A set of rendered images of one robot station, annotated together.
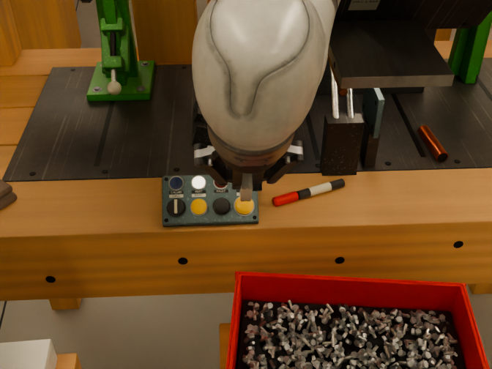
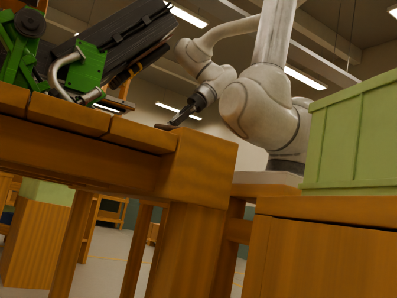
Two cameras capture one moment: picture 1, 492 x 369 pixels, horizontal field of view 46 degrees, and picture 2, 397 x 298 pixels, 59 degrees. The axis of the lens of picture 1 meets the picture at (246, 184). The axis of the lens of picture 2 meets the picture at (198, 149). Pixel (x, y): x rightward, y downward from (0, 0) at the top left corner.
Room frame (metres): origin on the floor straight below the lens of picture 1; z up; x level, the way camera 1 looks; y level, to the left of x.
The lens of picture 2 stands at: (1.01, 1.27, 0.73)
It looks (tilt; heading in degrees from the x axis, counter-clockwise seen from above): 11 degrees up; 247
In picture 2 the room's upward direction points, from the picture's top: 11 degrees clockwise
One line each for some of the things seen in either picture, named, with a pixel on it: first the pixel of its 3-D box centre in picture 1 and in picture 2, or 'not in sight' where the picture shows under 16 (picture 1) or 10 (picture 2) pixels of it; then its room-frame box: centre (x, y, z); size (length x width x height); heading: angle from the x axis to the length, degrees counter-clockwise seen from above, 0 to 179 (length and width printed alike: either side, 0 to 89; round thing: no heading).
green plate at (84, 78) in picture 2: not in sight; (85, 70); (0.96, -0.05, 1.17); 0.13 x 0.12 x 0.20; 93
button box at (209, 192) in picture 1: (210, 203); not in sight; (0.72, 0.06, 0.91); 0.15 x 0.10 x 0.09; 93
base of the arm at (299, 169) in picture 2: not in sight; (286, 174); (0.31, 0.36, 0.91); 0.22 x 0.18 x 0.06; 91
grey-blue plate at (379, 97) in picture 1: (370, 121); not in sight; (0.87, -0.22, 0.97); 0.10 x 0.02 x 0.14; 3
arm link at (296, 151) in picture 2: not in sight; (295, 132); (0.31, 0.38, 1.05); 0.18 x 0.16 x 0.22; 16
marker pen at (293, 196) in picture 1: (308, 192); not in sight; (0.75, -0.10, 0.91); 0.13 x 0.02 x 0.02; 114
